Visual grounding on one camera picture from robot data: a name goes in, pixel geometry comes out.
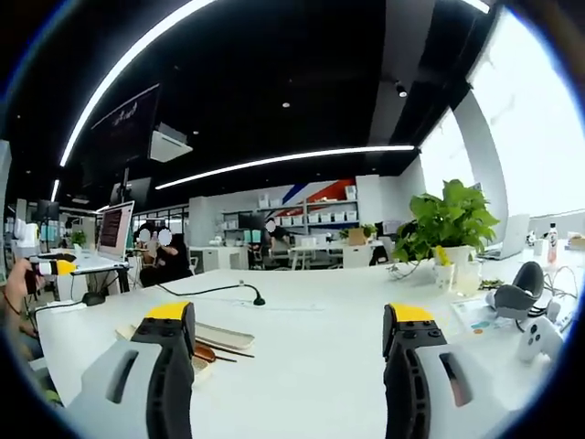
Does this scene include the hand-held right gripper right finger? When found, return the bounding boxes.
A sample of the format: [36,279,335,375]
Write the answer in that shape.
[382,302,527,439]

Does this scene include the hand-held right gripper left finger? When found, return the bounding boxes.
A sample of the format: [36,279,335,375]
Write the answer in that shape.
[65,301,197,439]

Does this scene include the brown wooden spoon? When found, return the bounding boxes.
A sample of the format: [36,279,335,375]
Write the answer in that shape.
[193,344,239,364]

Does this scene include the beige cutlery case lid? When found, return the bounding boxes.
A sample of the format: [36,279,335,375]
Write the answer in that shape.
[195,321,256,354]

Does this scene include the dark wooden chopsticks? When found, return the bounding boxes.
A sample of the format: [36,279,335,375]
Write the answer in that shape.
[213,342,256,359]

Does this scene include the person's left hand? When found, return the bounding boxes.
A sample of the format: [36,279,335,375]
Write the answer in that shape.
[5,259,46,299]

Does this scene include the white framed computer monitor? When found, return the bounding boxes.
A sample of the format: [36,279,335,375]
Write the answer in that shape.
[96,199,136,265]

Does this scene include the printed paper leaflet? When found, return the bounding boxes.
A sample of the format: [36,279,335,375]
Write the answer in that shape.
[449,295,520,336]

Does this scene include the small white cup yellow flower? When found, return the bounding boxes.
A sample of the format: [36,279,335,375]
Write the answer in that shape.
[431,245,457,291]

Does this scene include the white game controller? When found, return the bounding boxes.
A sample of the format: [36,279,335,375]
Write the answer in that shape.
[516,314,566,365]

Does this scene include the grey headset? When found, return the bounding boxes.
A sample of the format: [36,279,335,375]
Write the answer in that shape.
[495,261,546,322]

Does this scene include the silver laptop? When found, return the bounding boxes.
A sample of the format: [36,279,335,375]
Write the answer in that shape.
[482,213,532,262]

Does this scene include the green leafy potted plant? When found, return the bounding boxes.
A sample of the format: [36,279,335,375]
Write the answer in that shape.
[388,178,501,290]

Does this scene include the white ceiling air conditioner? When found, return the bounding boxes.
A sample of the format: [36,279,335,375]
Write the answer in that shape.
[148,122,195,164]

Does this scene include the dark hanging sign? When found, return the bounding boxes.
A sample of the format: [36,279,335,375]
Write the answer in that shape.
[90,82,162,134]

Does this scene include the clear bottle with red label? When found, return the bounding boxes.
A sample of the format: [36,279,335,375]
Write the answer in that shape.
[545,221,561,267]

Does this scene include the white storage shelf with boxes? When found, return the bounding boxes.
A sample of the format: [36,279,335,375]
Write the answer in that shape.
[220,182,361,235]

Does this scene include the long ceiling light strip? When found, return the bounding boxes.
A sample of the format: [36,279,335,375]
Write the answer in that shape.
[58,0,216,168]

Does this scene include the short ceiling light strip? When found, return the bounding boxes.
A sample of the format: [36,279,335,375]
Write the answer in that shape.
[154,145,416,191]

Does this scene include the black gooseneck microphone with cable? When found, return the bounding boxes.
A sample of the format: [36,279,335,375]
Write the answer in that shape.
[156,282,267,307]

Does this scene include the white cables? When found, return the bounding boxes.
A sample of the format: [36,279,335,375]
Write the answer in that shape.
[541,263,582,321]

